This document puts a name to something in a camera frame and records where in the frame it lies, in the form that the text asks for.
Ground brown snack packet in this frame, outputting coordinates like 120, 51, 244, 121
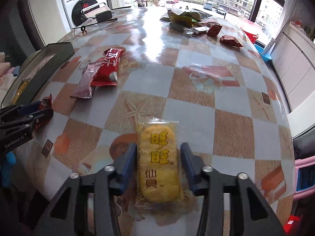
198, 17, 221, 26

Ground pink cloth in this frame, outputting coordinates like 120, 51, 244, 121
0, 53, 15, 90

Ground small red candy wrapper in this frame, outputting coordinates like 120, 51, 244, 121
33, 94, 54, 131

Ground white cabinet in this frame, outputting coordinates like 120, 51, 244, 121
269, 21, 315, 111

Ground crumpled green snack packet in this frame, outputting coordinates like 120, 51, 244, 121
187, 9, 207, 20

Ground blue basin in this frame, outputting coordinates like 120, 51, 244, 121
253, 45, 272, 62

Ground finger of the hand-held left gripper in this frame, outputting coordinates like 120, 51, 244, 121
0, 103, 41, 123
0, 108, 54, 135

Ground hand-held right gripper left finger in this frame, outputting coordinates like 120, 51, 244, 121
33, 143, 138, 236

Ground black power adapter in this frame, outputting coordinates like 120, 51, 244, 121
95, 10, 114, 22

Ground grey perforated board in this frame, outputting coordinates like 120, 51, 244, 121
262, 38, 275, 54

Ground purple silver snack packet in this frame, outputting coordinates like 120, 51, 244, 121
70, 60, 102, 99

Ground dark red snack packet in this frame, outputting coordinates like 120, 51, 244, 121
206, 24, 222, 37

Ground pink plastic stool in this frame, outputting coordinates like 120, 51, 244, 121
292, 156, 315, 201

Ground person's left hand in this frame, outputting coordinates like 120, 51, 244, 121
0, 151, 16, 188

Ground black box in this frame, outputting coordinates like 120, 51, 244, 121
1, 42, 75, 106

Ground silver metal chair back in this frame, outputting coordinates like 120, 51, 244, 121
81, 2, 109, 18

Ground pink basin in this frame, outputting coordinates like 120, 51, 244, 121
231, 18, 259, 30

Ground red bucket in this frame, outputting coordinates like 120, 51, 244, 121
242, 27, 259, 45

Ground red crinkled snack packet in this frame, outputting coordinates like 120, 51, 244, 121
220, 35, 244, 48

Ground black cable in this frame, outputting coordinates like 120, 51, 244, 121
72, 17, 119, 32

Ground yellow rice cracker packet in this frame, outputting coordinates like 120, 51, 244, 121
133, 117, 191, 210

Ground white washing machine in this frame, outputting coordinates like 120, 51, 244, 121
60, 0, 110, 27

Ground red white snack packet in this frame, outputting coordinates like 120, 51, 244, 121
91, 47, 126, 86

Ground red plastic stool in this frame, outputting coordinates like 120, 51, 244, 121
283, 215, 303, 236

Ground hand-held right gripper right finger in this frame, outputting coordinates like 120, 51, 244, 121
181, 143, 287, 236

